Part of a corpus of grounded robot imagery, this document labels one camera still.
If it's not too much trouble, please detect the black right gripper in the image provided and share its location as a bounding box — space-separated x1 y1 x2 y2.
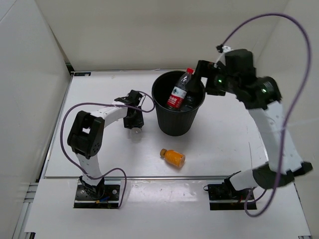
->
185 61 239 97

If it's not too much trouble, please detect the clear Pepsi bottle black cap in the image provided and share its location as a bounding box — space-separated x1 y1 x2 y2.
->
130 127 143 142

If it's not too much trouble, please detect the clear unlabelled plastic bottle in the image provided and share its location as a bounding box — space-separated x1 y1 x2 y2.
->
180 93 197 112

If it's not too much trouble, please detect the red label water bottle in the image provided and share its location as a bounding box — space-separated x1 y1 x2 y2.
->
166 68 194 111

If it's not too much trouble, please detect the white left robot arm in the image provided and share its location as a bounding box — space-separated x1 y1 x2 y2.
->
67 90 144 200

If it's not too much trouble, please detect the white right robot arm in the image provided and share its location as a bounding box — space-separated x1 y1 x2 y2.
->
186 49 313 199

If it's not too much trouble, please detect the black plastic waste bin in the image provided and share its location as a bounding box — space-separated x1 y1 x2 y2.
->
152 70 205 136

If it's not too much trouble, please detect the orange juice bottle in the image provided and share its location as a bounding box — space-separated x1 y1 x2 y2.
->
160 148 185 168

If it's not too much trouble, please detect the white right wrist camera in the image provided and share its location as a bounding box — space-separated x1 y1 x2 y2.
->
216 44 233 62

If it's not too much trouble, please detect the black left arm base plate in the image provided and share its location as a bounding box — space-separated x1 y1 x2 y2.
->
73 180 121 209

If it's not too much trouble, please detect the aluminium frame rail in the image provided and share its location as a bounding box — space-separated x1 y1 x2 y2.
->
43 175 227 180

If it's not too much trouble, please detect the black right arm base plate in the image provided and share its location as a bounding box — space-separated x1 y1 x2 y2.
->
203 182 250 211

